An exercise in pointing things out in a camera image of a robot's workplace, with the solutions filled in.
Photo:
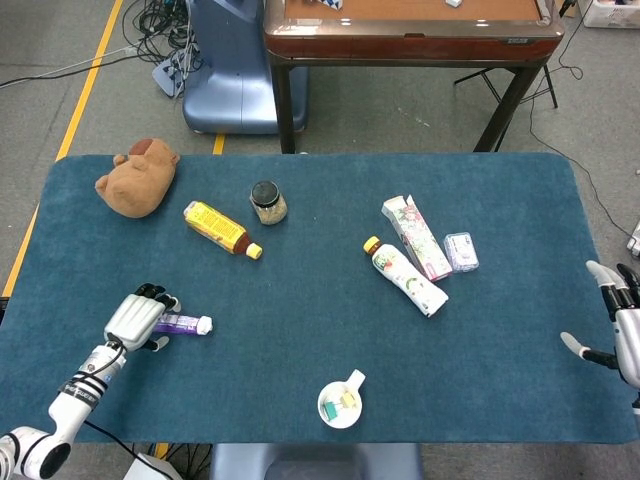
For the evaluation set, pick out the brown mahjong table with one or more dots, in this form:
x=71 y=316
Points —
x=400 y=47

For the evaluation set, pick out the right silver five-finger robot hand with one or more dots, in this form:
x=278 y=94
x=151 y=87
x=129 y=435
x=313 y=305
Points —
x=630 y=340

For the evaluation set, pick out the blue robot chassis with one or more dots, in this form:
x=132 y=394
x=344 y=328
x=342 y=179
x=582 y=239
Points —
x=320 y=462

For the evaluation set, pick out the white drink bottle yellow cap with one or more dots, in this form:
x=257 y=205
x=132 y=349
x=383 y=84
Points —
x=405 y=275

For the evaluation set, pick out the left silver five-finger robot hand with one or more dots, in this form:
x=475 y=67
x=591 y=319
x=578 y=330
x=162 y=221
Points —
x=132 y=317

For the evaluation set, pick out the blue felt table mat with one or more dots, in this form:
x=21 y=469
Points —
x=300 y=325

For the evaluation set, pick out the yellow label tea bottle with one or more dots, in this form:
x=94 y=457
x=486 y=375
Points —
x=215 y=227

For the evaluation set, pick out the floral print carton box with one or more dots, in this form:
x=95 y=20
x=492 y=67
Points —
x=420 y=235

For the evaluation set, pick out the grey white gadget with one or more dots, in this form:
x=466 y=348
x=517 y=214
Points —
x=634 y=246

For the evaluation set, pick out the small white table item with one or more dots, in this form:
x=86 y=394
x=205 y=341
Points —
x=452 y=2

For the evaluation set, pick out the purple white toothpaste tube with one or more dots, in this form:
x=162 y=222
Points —
x=187 y=324

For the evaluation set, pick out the white storage box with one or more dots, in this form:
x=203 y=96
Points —
x=612 y=15

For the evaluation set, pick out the brown plush toy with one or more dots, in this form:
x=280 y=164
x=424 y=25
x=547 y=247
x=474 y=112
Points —
x=140 y=185

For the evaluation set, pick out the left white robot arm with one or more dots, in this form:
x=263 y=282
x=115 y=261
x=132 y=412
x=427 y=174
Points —
x=75 y=400

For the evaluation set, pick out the glass jar black lid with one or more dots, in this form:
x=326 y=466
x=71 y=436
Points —
x=267 y=200

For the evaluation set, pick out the white flat box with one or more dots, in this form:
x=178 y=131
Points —
x=147 y=470

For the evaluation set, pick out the blue white checkered item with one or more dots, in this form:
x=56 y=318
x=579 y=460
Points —
x=330 y=3

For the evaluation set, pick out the yellow block in cup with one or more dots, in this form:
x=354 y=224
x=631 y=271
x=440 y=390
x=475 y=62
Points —
x=347 y=400

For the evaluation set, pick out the small purple white tissue pack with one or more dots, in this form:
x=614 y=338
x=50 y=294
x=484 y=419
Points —
x=461 y=252

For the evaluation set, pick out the grey power strip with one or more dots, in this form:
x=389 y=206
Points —
x=167 y=75

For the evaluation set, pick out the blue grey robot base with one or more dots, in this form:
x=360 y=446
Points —
x=235 y=75

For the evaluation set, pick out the green binder clip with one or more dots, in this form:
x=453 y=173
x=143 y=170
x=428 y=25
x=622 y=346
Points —
x=331 y=411

